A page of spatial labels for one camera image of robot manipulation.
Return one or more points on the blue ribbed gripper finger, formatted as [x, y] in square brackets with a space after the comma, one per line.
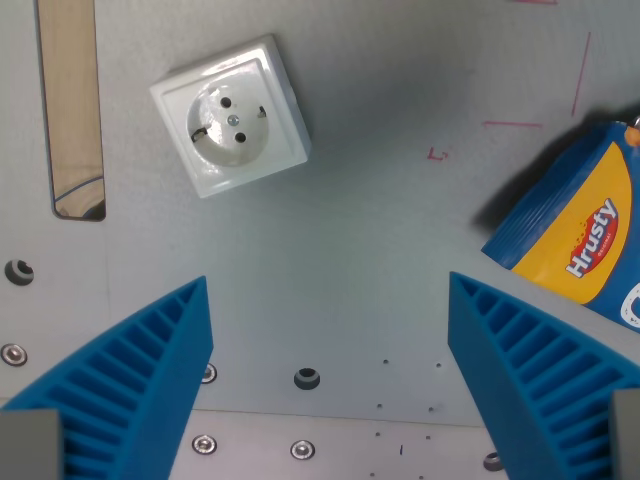
[130, 380]
[540, 380]

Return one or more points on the silver hex screw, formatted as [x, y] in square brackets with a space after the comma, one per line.
[13, 354]
[302, 449]
[208, 373]
[204, 444]

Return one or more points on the blue yellow Hrusty snack bag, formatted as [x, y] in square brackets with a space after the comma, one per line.
[575, 220]

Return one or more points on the white wall power socket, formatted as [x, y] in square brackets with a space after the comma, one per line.
[232, 117]

